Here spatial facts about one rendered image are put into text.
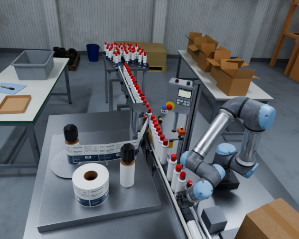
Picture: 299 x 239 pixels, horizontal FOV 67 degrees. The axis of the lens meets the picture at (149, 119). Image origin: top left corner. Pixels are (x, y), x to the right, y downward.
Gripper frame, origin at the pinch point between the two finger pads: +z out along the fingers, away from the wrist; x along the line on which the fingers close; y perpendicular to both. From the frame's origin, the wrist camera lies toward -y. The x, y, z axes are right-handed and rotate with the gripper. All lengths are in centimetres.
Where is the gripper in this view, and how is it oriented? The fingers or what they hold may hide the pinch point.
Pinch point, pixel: (183, 200)
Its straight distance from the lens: 137.8
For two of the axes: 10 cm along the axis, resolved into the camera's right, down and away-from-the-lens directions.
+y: -9.6, 0.8, -2.5
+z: -1.9, 4.7, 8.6
